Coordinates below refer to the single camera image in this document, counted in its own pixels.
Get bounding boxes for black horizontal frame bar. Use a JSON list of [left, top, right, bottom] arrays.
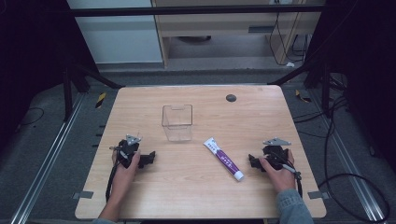
[[65, 5, 326, 18]]

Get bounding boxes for yellow black tape marker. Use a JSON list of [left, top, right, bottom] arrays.
[[294, 89, 312, 105], [94, 91, 107, 110]]

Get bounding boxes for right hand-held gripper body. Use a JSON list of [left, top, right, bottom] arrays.
[[262, 137, 295, 172]]

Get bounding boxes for black metal stand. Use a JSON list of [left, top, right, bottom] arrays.
[[61, 61, 125, 123], [266, 55, 348, 119]]

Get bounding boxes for thin black floor cable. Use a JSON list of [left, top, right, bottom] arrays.
[[15, 106, 46, 132]]

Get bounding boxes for aluminium floor rail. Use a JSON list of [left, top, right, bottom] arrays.
[[307, 90, 389, 224], [8, 91, 87, 224]]

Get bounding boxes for black floor cable loop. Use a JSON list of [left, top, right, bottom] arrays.
[[292, 92, 391, 224]]

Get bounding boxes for left hand-held gripper black cable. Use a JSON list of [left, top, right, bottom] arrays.
[[105, 160, 122, 203]]

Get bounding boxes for clear plastic container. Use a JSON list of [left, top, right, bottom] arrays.
[[161, 104, 194, 143]]

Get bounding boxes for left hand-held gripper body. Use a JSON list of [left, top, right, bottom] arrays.
[[109, 133, 148, 170]]

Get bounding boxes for hand-held gripper black cable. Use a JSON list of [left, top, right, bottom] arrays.
[[105, 160, 122, 203], [270, 152, 304, 199]]

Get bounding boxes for black hanging desk cables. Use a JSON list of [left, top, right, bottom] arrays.
[[268, 0, 314, 67]]

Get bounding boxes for right hand-held gripper black cable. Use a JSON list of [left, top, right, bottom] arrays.
[[270, 152, 304, 199]]

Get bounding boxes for white purple toothpaste tube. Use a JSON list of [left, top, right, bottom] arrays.
[[203, 136, 246, 182]]

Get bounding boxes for person's right hand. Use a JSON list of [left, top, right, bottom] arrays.
[[259, 148, 297, 194]]

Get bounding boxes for grey table bracket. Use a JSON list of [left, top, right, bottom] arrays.
[[72, 189, 95, 201], [307, 189, 331, 201]]

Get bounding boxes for person's left hand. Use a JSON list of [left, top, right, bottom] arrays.
[[110, 148, 142, 202]]

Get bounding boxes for white cabinet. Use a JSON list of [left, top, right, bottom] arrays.
[[65, 0, 164, 65]]

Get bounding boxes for light wooden desk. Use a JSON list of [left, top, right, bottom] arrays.
[[151, 0, 327, 69]]

